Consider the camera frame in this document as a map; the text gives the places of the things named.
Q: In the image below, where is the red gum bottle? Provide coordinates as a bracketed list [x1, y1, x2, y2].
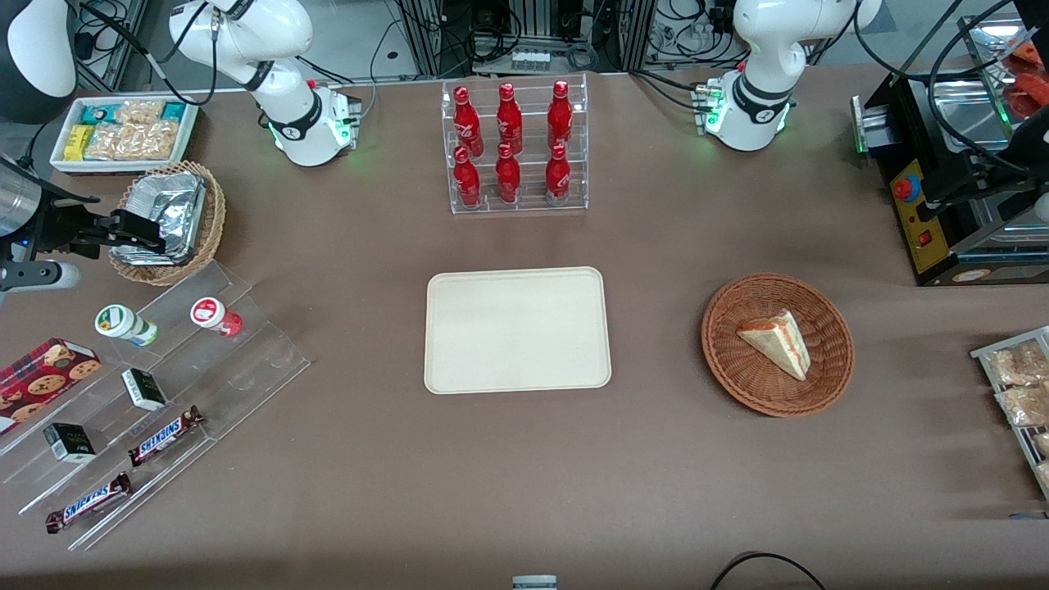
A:
[189, 297, 245, 338]

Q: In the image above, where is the clear acrylic bottle rack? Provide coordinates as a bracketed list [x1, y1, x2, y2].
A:
[440, 73, 590, 216]

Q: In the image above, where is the beige plastic tray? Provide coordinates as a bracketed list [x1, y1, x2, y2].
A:
[423, 265, 613, 396]

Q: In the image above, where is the tray of packaged snacks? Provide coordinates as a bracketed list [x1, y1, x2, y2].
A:
[970, 325, 1049, 502]

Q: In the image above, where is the wrapped triangle sandwich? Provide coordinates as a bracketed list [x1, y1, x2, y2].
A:
[735, 308, 812, 383]

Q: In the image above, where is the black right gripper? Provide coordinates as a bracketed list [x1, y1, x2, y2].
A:
[0, 193, 166, 265]

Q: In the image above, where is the snickers chocolate bar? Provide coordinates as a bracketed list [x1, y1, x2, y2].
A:
[44, 471, 134, 535]
[127, 405, 206, 469]

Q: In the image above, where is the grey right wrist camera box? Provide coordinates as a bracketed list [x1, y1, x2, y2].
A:
[0, 260, 82, 293]

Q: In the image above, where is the aluminium foil container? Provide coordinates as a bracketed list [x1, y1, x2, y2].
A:
[121, 170, 207, 266]

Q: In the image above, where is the clear cracker snack bag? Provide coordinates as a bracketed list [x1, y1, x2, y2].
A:
[131, 120, 179, 161]
[115, 98, 166, 126]
[84, 122, 134, 161]

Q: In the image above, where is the red cola bottle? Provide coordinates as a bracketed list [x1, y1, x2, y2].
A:
[544, 142, 573, 207]
[452, 84, 485, 158]
[452, 146, 483, 209]
[495, 82, 525, 156]
[546, 79, 574, 151]
[494, 143, 523, 205]

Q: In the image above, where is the small dark green box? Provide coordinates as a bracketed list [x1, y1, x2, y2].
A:
[120, 368, 168, 412]
[42, 422, 97, 465]

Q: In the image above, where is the clear acrylic stepped shelf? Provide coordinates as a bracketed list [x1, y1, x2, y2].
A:
[0, 260, 311, 552]

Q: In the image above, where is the light wicker basket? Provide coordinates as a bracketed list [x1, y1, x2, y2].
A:
[108, 160, 227, 287]

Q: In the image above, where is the red cookie box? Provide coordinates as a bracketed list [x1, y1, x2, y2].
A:
[0, 337, 103, 436]

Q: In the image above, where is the black food warmer cabinet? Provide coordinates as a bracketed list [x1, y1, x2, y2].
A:
[851, 12, 1049, 288]

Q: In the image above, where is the white rectangular snack bin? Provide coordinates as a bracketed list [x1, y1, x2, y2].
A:
[49, 96, 201, 175]

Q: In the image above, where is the black cable loop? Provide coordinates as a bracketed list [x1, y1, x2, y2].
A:
[708, 551, 829, 590]

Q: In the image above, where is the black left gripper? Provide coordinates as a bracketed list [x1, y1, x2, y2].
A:
[916, 102, 1049, 224]

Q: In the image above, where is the green gum bottle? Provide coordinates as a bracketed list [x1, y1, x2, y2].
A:
[94, 304, 159, 347]

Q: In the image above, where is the brown round wicker basket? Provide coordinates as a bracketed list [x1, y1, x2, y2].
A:
[701, 272, 856, 419]

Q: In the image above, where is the red wrapped food item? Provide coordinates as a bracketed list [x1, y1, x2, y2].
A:
[1006, 41, 1049, 120]

